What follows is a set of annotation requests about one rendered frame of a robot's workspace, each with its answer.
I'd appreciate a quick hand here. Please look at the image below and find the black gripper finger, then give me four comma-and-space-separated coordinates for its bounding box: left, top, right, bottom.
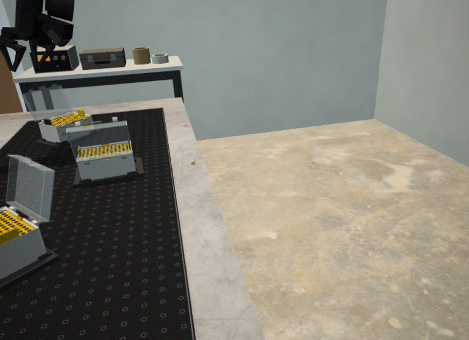
0, 40, 26, 72
29, 40, 56, 69

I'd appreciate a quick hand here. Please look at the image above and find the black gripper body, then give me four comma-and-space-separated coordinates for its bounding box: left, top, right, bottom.
0, 6, 55, 45

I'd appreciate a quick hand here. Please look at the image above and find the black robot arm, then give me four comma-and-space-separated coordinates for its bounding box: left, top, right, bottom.
16, 0, 75, 47

